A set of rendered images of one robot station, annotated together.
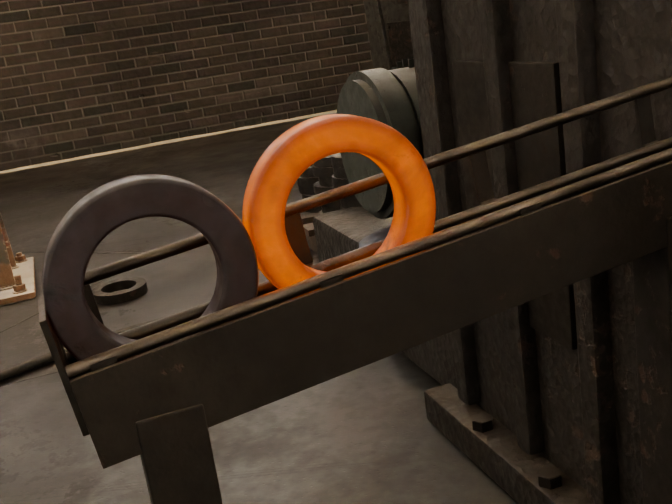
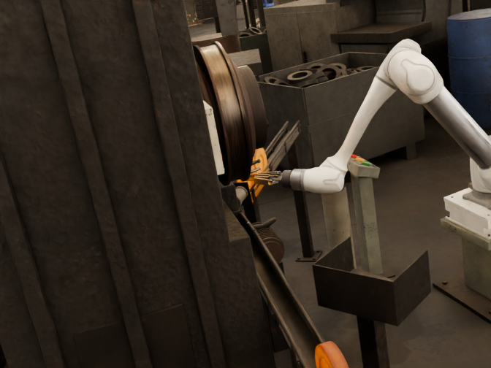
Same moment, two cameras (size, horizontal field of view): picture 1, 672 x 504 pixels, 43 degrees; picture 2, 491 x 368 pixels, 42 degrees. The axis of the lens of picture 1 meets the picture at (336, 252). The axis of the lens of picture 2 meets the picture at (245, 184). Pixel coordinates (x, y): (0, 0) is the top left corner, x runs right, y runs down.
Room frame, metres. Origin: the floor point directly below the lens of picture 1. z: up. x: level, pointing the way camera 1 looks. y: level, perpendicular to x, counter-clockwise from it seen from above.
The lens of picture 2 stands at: (0.77, 1.22, 1.57)
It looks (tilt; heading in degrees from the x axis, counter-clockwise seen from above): 19 degrees down; 276
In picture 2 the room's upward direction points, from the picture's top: 10 degrees counter-clockwise
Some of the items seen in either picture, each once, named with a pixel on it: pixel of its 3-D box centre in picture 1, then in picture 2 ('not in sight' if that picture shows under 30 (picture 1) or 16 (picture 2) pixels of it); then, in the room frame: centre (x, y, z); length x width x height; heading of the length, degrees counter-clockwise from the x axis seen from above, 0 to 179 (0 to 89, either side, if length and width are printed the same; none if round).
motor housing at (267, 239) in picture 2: not in sight; (270, 286); (1.01, -1.23, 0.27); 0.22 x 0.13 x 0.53; 107
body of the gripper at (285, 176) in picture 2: not in sight; (282, 178); (0.90, -1.36, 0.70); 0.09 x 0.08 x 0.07; 162
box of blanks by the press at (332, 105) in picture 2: not in sight; (334, 114); (0.54, -3.60, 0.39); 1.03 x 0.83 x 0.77; 32
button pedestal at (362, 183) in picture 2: not in sight; (365, 217); (0.54, -1.75, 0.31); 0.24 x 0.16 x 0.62; 107
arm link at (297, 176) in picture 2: not in sight; (299, 179); (0.83, -1.33, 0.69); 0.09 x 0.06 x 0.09; 72
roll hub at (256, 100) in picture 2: not in sight; (248, 107); (0.95, -0.91, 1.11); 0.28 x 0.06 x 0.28; 107
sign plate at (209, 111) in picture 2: not in sight; (206, 131); (1.04, -0.52, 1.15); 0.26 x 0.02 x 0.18; 107
